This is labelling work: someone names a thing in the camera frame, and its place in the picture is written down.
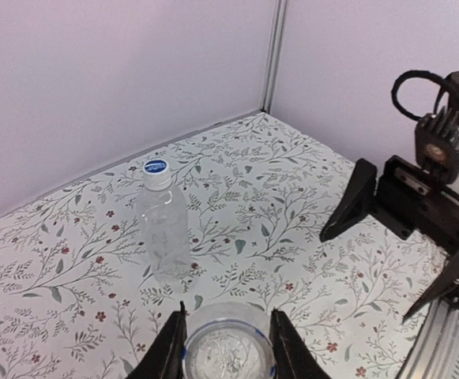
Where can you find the floral tablecloth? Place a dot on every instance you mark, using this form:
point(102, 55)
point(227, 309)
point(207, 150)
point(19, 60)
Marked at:
point(77, 295)

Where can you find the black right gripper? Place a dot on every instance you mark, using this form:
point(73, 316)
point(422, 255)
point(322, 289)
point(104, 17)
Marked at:
point(417, 202)

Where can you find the right aluminium corner post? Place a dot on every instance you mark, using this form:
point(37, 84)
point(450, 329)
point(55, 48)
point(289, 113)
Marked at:
point(273, 56)

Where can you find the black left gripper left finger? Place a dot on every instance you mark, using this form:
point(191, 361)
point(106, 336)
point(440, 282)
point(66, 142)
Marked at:
point(163, 360)

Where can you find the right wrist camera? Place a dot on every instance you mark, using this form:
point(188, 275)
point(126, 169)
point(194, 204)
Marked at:
point(437, 146)

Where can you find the small clear bottle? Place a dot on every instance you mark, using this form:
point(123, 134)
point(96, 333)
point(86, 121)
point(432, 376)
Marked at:
point(162, 213)

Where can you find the clear bottle with blue label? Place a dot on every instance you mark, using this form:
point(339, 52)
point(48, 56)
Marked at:
point(228, 340)

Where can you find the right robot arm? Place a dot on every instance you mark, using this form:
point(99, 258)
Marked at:
point(448, 96)

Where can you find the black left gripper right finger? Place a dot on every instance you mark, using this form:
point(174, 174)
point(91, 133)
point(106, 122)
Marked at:
point(292, 356)

